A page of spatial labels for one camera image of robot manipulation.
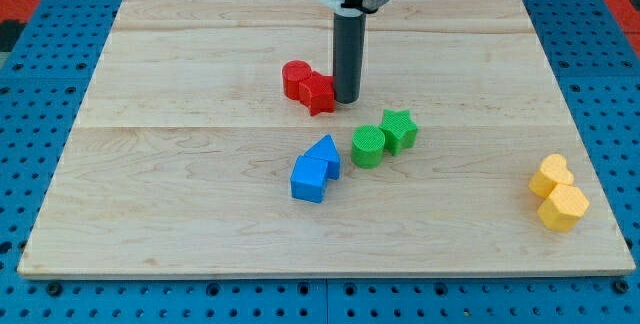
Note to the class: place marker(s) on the blue triangle block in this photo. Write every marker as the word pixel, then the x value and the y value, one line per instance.
pixel 325 149

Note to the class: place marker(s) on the blue cube block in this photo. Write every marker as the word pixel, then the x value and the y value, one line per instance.
pixel 308 180

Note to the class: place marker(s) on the green cylinder block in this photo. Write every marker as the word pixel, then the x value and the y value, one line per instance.
pixel 368 143

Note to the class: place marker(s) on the red star block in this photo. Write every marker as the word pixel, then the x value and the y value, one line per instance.
pixel 317 94

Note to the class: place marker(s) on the red cylinder block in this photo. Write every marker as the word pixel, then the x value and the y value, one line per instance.
pixel 293 73

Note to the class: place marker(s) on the green star block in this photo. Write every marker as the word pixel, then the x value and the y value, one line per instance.
pixel 399 129

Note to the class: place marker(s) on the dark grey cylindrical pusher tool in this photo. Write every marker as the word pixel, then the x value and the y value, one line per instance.
pixel 348 46

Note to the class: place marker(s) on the light wooden board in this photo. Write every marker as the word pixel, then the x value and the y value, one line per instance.
pixel 178 164

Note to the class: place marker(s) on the yellow heart block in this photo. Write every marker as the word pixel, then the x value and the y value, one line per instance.
pixel 553 170

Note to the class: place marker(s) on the yellow hexagon block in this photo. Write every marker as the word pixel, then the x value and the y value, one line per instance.
pixel 563 208

